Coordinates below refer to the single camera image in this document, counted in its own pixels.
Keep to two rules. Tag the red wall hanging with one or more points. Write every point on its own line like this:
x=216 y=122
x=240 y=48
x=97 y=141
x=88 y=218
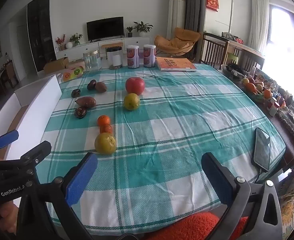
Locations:
x=211 y=0

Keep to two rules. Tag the group of small bottles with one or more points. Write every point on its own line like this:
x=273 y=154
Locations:
x=276 y=105

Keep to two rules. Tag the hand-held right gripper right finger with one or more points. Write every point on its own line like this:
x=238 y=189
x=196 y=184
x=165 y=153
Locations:
x=216 y=180

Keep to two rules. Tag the smooth yellow-green orange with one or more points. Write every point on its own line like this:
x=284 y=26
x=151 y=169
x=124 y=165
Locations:
x=131 y=101

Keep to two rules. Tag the brown cardboard box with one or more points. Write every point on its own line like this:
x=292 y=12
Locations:
x=55 y=65

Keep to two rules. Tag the clear glass jar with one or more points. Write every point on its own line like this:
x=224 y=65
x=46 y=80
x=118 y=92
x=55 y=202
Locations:
x=92 y=61

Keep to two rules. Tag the teal checked tablecloth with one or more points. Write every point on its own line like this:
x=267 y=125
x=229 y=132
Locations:
x=174 y=130

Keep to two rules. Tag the red apple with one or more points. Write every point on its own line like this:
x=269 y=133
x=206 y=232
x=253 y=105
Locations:
x=135 y=86

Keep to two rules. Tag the red fuzzy cushion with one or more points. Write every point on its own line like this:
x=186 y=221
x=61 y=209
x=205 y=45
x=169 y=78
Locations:
x=199 y=225

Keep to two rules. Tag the dark wooden chair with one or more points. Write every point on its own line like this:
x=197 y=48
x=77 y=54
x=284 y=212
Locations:
x=249 y=58
x=213 y=50

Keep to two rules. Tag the black smartphone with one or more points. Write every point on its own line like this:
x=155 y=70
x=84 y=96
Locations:
x=262 y=148

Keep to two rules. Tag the wooden dining chairs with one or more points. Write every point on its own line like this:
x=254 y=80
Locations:
x=8 y=73

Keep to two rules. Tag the grey curtain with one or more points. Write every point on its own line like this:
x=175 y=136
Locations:
x=193 y=5

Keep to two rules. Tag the person's left hand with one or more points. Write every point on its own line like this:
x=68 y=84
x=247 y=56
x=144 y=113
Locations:
x=4 y=215

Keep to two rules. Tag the dark passion fruit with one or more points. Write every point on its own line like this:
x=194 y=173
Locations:
x=91 y=84
x=75 y=93
x=80 y=111

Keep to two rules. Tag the small green potted plant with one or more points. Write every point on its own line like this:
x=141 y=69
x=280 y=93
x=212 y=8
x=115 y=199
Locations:
x=130 y=31

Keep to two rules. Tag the orange book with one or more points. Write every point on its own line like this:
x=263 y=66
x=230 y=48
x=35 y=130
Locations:
x=175 y=64

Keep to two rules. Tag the orange lounge chair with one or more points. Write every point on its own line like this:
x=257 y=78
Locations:
x=179 y=42

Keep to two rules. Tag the small orange tangerine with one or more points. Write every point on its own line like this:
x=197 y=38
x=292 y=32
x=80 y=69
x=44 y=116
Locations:
x=106 y=129
x=103 y=120

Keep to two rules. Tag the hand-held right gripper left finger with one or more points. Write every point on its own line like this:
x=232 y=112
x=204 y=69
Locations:
x=82 y=177

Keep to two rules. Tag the black glass cabinet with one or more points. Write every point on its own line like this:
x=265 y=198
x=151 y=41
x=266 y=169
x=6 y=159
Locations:
x=40 y=30

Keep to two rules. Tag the patterned table runner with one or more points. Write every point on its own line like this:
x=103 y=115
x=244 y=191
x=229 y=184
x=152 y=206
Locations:
x=291 y=125

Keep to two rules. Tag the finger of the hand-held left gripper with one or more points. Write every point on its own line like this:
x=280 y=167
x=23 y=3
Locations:
x=7 y=138
x=37 y=152

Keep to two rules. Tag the basket of mixed fruit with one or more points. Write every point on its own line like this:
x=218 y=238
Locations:
x=258 y=90

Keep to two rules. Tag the black television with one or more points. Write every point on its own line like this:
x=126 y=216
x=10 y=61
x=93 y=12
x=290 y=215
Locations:
x=105 y=28

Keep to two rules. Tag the black bag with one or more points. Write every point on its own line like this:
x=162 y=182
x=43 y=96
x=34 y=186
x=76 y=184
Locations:
x=233 y=70

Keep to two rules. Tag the white television cabinet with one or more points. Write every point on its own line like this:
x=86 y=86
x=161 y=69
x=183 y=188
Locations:
x=137 y=42

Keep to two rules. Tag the green plant white vase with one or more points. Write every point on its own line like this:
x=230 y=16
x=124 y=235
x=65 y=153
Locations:
x=74 y=40

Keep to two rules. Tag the white canister black lid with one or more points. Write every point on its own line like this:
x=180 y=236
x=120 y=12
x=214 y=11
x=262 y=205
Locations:
x=114 y=58

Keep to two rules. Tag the white cardboard box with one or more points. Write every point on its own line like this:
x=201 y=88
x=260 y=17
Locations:
x=37 y=105

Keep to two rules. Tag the large green potted plant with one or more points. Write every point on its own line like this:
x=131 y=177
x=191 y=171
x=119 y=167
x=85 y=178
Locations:
x=142 y=27

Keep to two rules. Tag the pink labelled can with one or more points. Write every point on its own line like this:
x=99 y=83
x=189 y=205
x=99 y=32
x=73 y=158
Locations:
x=149 y=56
x=133 y=57

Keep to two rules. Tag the white curtain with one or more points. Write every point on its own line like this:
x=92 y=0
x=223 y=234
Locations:
x=259 y=22

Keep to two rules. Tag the white standing air conditioner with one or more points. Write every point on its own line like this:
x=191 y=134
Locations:
x=175 y=12

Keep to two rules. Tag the red flower arrangement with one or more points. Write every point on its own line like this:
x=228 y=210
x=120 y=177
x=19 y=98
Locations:
x=60 y=40

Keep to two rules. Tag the large dimpled yellow orange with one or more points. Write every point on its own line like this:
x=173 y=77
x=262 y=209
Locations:
x=105 y=143

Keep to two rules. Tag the fruit printed carton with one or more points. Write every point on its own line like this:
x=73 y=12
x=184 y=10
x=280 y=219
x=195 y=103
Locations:
x=73 y=73

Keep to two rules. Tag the wooden stool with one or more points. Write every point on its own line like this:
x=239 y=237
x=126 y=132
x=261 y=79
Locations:
x=107 y=45

